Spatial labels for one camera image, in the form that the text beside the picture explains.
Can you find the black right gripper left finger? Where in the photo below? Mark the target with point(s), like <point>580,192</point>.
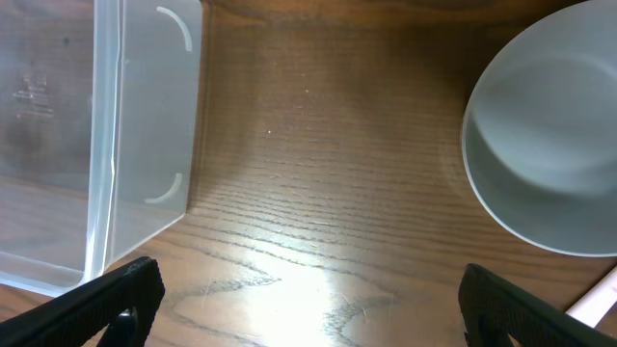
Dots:
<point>121,305</point>

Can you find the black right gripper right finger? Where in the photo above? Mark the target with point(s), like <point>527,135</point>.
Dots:
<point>498,313</point>

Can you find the grey blue plastic bowl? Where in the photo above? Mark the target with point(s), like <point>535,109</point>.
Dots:
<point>539,132</point>

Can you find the clear plastic container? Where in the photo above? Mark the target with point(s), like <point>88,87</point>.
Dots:
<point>98,115</point>

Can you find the pink plastic fork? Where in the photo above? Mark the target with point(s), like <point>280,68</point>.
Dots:
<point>593,306</point>

